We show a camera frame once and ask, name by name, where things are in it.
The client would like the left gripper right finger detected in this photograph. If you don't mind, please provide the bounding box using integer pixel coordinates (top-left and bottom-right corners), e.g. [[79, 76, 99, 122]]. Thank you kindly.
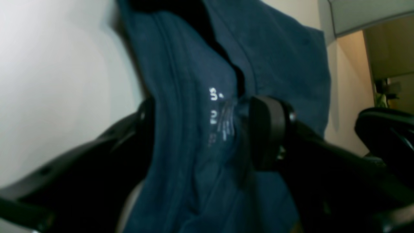
[[249, 96, 413, 233]]

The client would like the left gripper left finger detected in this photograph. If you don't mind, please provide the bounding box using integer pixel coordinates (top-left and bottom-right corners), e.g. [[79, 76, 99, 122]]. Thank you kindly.
[[0, 97, 155, 233]]

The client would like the dark blue T-shirt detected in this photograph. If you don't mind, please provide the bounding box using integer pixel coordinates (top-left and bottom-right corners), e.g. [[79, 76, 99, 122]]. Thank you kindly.
[[118, 0, 331, 233]]

